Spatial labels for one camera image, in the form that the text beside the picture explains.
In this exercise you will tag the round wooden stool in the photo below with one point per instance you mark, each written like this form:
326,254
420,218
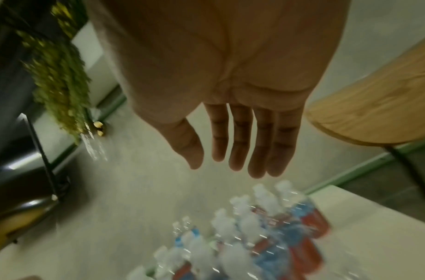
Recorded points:
378,104

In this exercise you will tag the green leafy plant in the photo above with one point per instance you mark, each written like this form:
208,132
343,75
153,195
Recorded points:
56,79

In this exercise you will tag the person's right hand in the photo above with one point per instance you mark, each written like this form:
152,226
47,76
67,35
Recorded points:
219,68

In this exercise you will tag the clear glass vase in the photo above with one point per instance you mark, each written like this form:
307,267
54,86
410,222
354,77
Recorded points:
93,142

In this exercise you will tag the dark chair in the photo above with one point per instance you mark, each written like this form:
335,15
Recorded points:
22,186

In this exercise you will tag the pack of clear water bottles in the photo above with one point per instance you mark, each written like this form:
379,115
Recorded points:
243,235

